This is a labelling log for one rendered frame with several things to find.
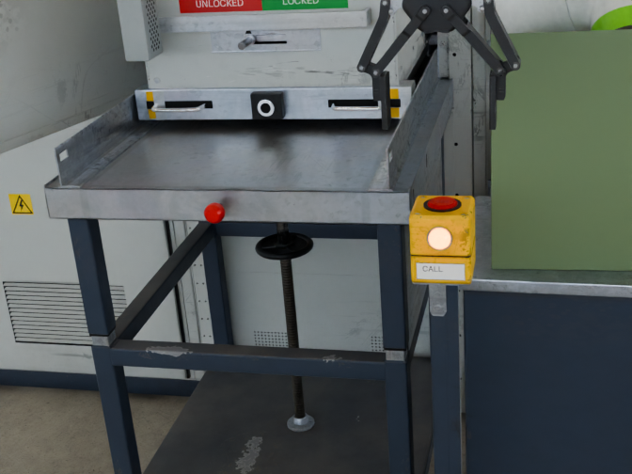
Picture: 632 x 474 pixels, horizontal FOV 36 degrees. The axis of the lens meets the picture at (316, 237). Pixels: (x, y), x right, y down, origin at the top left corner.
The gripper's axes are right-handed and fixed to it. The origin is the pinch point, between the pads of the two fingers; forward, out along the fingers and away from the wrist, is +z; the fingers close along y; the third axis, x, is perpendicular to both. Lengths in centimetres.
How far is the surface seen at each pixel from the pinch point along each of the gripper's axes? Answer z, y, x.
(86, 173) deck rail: 17, 64, -25
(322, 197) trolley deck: 18.6, 20.8, -19.2
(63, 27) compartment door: -1, 83, -62
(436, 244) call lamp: 15.3, 0.0, 5.2
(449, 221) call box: 12.6, -1.5, 3.8
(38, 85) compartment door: 9, 86, -53
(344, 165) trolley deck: 17.3, 19.5, -31.4
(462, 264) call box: 18.7, -3.1, 3.9
